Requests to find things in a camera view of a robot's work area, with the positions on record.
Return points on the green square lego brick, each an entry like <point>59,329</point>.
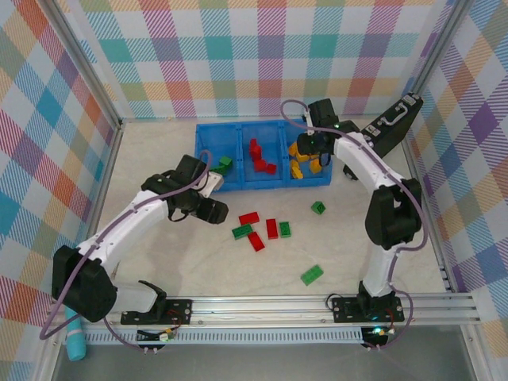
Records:
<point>225,161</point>

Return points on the red square lego brick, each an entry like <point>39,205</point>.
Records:
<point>256,152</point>

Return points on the small green lego brick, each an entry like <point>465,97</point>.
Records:
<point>318,207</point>

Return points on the small red lego brick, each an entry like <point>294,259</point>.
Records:
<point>252,142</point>

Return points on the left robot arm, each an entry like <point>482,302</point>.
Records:
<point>83,285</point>

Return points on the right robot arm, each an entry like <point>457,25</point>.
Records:
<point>393,214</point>

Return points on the black briefcase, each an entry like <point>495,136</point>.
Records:
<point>397,127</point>

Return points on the grey metal sheet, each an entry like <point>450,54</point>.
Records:
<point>258,365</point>

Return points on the teal cylinder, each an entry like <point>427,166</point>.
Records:
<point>75,341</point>

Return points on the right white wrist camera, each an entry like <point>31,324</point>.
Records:
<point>309,120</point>

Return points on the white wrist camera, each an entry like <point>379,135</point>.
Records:
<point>213,183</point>
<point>309,120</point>

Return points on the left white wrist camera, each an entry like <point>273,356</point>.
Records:
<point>213,183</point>

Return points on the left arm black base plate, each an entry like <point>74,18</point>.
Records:
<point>178,311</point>

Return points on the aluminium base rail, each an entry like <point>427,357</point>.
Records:
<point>258,313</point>

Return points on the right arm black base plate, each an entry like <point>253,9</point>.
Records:
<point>345,309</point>

